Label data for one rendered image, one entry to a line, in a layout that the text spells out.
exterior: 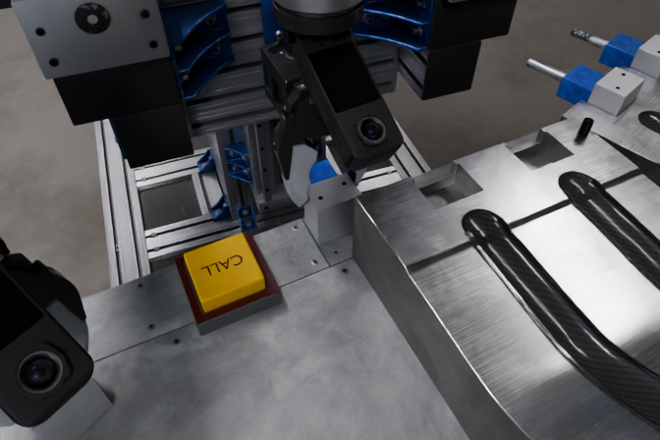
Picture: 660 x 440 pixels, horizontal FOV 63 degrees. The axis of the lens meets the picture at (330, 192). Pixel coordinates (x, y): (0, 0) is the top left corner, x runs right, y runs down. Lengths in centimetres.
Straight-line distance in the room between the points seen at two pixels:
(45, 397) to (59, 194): 159
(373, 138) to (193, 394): 26
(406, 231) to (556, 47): 215
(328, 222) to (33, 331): 30
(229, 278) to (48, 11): 32
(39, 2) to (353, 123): 35
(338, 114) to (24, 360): 25
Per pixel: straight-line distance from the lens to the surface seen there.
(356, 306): 52
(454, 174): 53
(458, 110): 207
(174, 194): 147
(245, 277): 50
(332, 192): 53
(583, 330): 46
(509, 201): 50
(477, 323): 43
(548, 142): 59
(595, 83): 70
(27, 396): 33
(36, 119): 225
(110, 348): 53
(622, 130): 69
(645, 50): 79
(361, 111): 41
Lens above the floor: 124
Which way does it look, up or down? 47 degrees down
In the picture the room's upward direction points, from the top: straight up
